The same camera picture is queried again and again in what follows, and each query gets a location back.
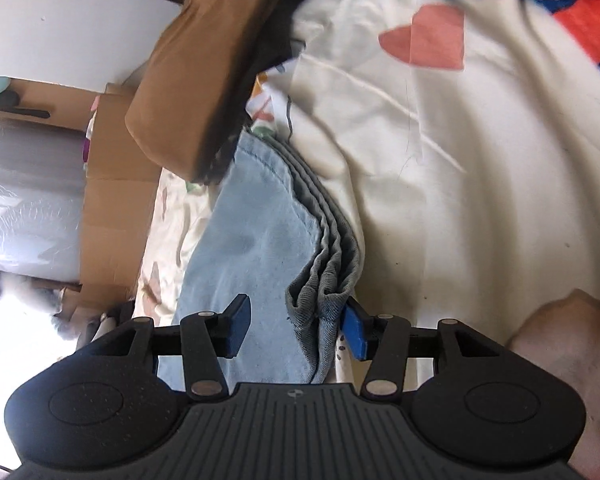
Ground cream bear print bed sheet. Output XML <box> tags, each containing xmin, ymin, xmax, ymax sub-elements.
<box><xmin>80</xmin><ymin>0</ymin><xmax>600</xmax><ymax>461</ymax></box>

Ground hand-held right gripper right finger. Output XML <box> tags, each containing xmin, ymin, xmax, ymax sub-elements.
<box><xmin>341</xmin><ymin>299</ymin><xmax>507</xmax><ymax>402</ymax></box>

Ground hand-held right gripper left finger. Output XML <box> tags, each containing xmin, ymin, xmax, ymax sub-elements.
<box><xmin>86</xmin><ymin>293</ymin><xmax>252</xmax><ymax>402</ymax></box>

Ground light blue jeans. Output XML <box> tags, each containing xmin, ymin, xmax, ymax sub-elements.
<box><xmin>157</xmin><ymin>129</ymin><xmax>367</xmax><ymax>387</ymax></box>

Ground flat brown cardboard sheet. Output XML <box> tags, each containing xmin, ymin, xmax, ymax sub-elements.
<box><xmin>0</xmin><ymin>76</ymin><xmax>163</xmax><ymax>321</ymax></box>

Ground brown folded garment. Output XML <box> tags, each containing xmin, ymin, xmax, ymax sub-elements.
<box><xmin>124</xmin><ymin>0</ymin><xmax>277</xmax><ymax>184</ymax></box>

